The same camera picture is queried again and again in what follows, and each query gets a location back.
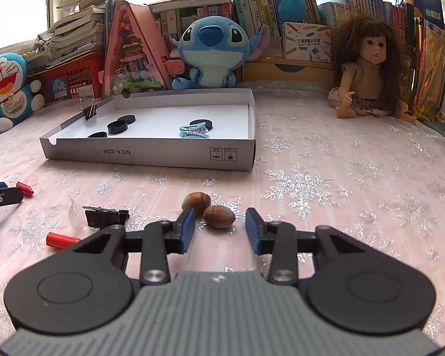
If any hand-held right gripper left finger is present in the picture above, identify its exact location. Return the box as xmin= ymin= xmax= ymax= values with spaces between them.
xmin=59 ymin=206 xmax=197 ymax=286

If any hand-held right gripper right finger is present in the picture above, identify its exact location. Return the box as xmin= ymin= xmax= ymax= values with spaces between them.
xmin=245 ymin=208 xmax=384 ymax=286

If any brown acorn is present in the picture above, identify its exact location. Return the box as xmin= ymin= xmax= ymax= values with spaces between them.
xmin=203 ymin=205 xmax=236 ymax=229
xmin=182 ymin=192 xmax=211 ymax=217

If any plain blue hair clip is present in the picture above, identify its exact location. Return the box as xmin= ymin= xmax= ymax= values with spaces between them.
xmin=178 ymin=125 xmax=204 ymax=138

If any white cardboard box tray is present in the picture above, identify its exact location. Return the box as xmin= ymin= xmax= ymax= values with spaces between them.
xmin=39 ymin=88 xmax=256 ymax=171

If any clear plastic half shell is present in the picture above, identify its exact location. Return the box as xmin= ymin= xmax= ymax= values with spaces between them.
xmin=69 ymin=198 xmax=91 ymax=231

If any large black binder clip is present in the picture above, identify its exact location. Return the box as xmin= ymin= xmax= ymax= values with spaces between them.
xmin=83 ymin=205 xmax=130 ymax=228

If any blue cat plush toy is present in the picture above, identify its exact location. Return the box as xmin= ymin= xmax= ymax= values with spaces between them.
xmin=0 ymin=53 xmax=46 ymax=132

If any pink snowflake tablecloth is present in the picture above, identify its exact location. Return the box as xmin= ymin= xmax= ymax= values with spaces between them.
xmin=0 ymin=82 xmax=445 ymax=342

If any small black binder clip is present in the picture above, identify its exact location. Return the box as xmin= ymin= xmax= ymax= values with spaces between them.
xmin=80 ymin=98 xmax=98 ymax=121

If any red plastic crate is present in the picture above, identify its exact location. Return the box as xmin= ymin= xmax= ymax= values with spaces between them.
xmin=28 ymin=52 xmax=106 ymax=102

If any wooden drawer box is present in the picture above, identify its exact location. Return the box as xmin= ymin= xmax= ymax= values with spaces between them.
xmin=241 ymin=57 xmax=338 ymax=84

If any window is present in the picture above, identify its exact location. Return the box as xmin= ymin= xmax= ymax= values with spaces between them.
xmin=0 ymin=0 xmax=75 ymax=60

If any pile of books and papers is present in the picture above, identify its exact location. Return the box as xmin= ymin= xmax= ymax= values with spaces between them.
xmin=33 ymin=0 xmax=114 ymax=63

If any pink triangular model house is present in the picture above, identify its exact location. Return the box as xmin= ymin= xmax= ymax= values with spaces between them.
xmin=101 ymin=2 xmax=186 ymax=99

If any blue alien plush toy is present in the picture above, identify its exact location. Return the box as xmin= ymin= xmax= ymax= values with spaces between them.
xmin=169 ymin=17 xmax=271 ymax=90

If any white label printer box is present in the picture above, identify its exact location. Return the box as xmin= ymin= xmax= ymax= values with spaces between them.
xmin=281 ymin=21 xmax=332 ymax=62

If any long-haired baby doll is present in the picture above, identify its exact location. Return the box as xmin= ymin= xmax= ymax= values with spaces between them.
xmin=327 ymin=12 xmax=418 ymax=125

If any short row of books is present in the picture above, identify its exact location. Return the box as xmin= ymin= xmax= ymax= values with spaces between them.
xmin=148 ymin=0 xmax=238 ymax=45

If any blue plush ball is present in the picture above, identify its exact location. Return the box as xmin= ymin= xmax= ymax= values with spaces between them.
xmin=278 ymin=0 xmax=306 ymax=23

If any long row of books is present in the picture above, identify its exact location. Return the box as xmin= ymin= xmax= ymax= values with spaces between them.
xmin=226 ymin=0 xmax=416 ymax=32

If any row of colourful picture books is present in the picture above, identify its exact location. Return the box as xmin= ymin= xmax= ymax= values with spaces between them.
xmin=413 ymin=17 xmax=445 ymax=119

